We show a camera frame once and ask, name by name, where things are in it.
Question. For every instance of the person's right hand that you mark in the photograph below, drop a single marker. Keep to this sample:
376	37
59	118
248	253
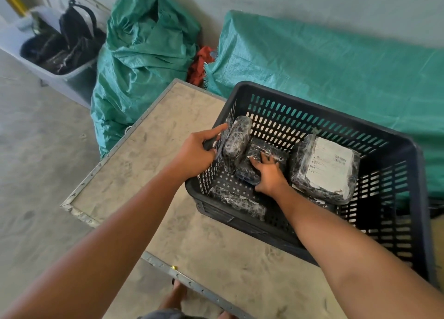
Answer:
270	178

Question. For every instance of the person's left hand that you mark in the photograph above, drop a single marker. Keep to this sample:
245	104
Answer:
194	154

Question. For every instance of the person's right fingers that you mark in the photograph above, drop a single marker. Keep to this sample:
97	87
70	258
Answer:
263	160

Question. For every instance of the person's left thumb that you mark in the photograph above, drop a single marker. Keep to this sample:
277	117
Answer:
211	151

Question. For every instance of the black plastic crate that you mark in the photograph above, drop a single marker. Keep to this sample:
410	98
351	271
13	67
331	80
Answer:
381	197

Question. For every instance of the person's right forearm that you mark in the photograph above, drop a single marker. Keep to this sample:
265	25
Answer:
357	259

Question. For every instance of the person's left forearm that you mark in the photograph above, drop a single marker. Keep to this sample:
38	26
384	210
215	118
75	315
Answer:
97	253

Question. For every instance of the upright bubble-wrapped black parcel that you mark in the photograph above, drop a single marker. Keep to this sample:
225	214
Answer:
237	143

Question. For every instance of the long bubble-wrapped black parcel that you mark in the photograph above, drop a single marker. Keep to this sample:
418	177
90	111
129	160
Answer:
239	201

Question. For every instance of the metal-edged table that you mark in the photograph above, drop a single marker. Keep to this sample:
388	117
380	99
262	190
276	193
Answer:
166	176

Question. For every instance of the bubble-wrapped parcel with white label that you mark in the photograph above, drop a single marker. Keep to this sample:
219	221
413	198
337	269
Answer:
326	169

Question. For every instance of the red cloth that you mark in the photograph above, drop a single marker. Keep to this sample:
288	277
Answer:
201	67

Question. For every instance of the wide green woven sack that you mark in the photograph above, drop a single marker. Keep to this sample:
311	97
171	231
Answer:
333	79

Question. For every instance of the tall green woven sack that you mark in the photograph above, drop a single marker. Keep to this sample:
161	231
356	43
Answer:
138	69

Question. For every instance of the person's foot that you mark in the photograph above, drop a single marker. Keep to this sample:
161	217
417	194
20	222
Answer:
177	294

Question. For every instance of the person's grey shorts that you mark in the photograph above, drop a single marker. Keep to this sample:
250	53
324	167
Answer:
170	314

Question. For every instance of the black backpack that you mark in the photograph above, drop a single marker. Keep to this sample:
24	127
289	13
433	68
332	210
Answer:
69	41

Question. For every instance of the grey plastic bin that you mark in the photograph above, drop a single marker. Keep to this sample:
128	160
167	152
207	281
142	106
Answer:
45	65

